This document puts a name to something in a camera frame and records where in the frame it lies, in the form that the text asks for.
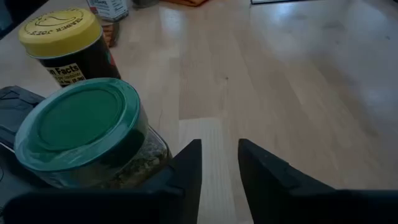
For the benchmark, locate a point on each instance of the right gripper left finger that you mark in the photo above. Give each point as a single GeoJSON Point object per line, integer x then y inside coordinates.
{"type": "Point", "coordinates": [174, 199]}

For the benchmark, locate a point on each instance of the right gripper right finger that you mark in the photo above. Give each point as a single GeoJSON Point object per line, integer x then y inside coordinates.
{"type": "Point", "coordinates": [280, 193]}

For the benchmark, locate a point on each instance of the yellow-lid spice jar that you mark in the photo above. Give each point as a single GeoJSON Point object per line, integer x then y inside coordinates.
{"type": "Point", "coordinates": [59, 31]}

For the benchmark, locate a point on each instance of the dark green spice tin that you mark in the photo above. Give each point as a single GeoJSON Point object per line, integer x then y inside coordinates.
{"type": "Point", "coordinates": [15, 109]}

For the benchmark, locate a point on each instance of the green-lid spice jar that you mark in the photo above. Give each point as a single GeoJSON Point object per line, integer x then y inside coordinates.
{"type": "Point", "coordinates": [77, 124]}

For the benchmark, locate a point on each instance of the white-lid spice jar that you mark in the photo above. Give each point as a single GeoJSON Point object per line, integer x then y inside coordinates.
{"type": "Point", "coordinates": [109, 9]}

